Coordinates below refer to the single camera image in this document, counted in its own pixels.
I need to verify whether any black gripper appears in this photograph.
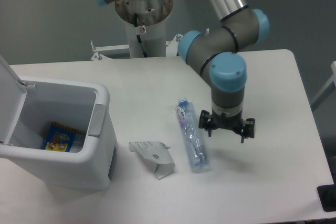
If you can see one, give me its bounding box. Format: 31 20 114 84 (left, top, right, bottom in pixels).
198 110 255 143

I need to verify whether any clear plastic water bottle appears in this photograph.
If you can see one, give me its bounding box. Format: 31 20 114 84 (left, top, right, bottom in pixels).
175 98 209 173

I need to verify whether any white paper carton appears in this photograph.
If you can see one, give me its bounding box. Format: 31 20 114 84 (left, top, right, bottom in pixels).
129 141 175 180

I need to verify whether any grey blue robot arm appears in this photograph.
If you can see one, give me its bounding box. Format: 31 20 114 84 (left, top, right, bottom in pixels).
96 0 269 139

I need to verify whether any white plastic trash can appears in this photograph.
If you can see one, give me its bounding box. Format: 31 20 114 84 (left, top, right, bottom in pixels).
1 76 117 190

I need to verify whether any white trash can lid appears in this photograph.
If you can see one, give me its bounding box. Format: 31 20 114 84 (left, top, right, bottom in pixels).
1 56 35 144

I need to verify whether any black device at table edge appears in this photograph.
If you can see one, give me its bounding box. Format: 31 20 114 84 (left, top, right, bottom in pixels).
317 184 335 212

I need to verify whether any blue yellow snack wrapper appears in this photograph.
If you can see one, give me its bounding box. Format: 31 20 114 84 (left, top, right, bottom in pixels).
43 121 86 153

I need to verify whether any white metal base frame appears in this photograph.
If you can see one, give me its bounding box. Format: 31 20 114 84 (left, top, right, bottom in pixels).
90 34 183 61

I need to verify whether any white frame at right edge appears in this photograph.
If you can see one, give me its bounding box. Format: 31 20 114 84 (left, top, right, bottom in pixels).
310 61 335 111

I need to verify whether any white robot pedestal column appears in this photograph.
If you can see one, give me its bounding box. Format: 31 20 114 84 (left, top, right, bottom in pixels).
115 0 173 58

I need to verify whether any black cable on pedestal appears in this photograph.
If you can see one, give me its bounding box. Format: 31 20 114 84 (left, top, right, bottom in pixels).
133 13 148 58

